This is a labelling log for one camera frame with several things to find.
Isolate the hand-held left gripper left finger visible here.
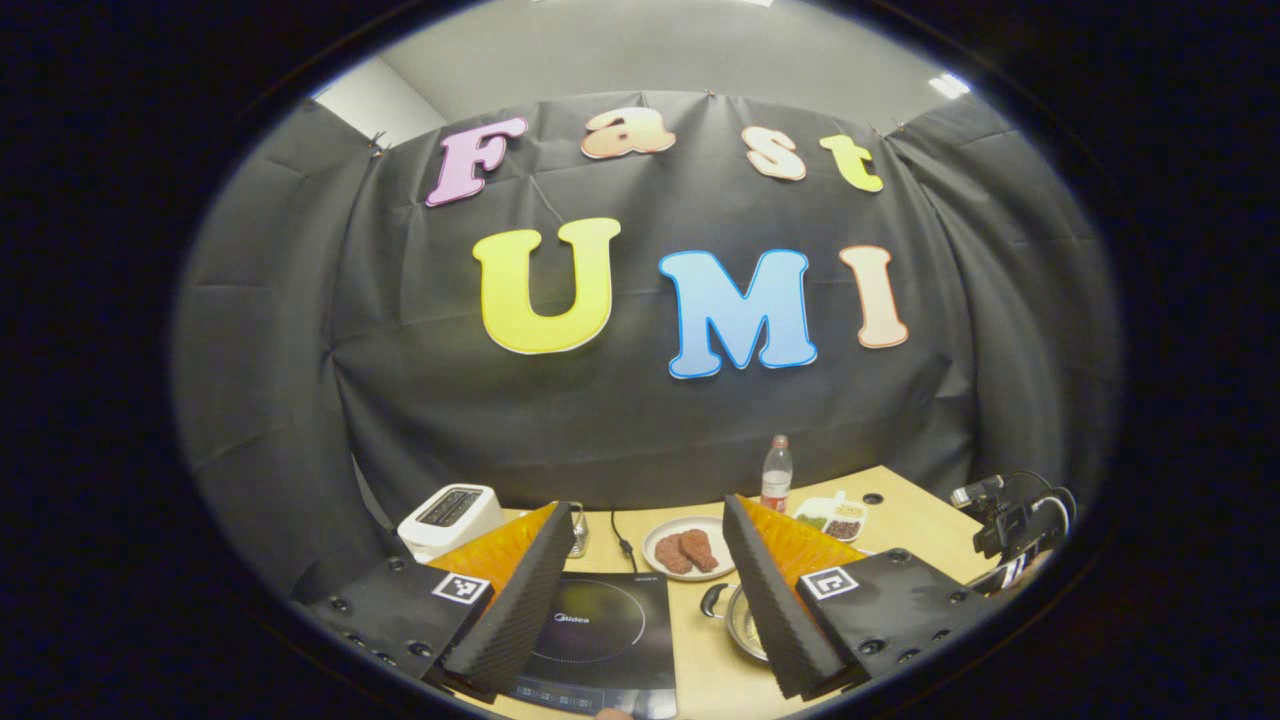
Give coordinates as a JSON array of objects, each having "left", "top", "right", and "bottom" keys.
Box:
[{"left": 305, "top": 500, "right": 578, "bottom": 703}]

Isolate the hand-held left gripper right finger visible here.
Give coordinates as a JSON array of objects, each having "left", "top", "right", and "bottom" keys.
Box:
[{"left": 722, "top": 493, "right": 991, "bottom": 701}]

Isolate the steel pot with soybeans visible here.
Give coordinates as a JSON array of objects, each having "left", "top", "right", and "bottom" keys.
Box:
[{"left": 700, "top": 582, "right": 771, "bottom": 663}]

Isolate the black induction cooktop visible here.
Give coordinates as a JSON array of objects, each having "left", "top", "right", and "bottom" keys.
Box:
[{"left": 510, "top": 572, "right": 679, "bottom": 719}]

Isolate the white divided dish of beans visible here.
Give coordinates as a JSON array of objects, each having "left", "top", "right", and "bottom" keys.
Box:
[{"left": 795, "top": 492, "right": 868, "bottom": 543}]

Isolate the white toaster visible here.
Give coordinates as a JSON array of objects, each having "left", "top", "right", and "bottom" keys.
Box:
[{"left": 398, "top": 484, "right": 504, "bottom": 563}]

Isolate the clear bottle with red label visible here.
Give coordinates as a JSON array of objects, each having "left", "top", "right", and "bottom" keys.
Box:
[{"left": 761, "top": 435, "right": 794, "bottom": 513}]

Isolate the white round plate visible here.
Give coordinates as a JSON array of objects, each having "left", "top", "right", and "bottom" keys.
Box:
[{"left": 643, "top": 516, "right": 738, "bottom": 582}]

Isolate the black backdrop cloth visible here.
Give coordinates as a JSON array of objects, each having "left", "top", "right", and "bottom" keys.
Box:
[{"left": 170, "top": 90, "right": 1126, "bottom": 606}]

